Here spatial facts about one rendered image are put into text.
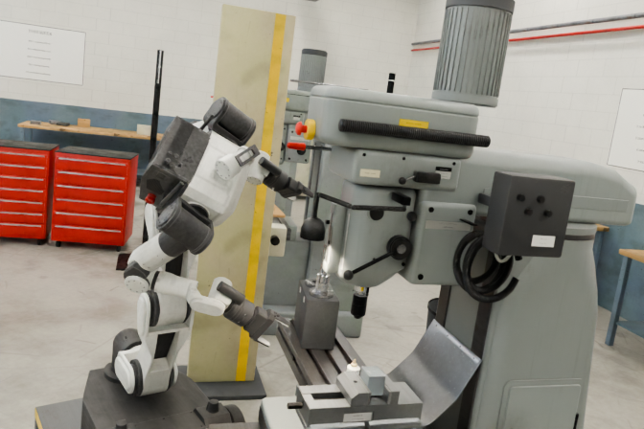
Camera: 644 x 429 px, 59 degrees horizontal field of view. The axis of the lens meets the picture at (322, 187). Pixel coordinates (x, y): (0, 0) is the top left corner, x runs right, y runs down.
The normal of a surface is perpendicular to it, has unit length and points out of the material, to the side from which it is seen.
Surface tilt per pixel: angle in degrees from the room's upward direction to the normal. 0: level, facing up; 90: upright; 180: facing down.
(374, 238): 90
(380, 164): 90
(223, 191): 57
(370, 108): 90
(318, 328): 90
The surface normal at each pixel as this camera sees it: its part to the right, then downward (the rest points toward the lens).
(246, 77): 0.28, 0.18
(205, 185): 0.55, -0.36
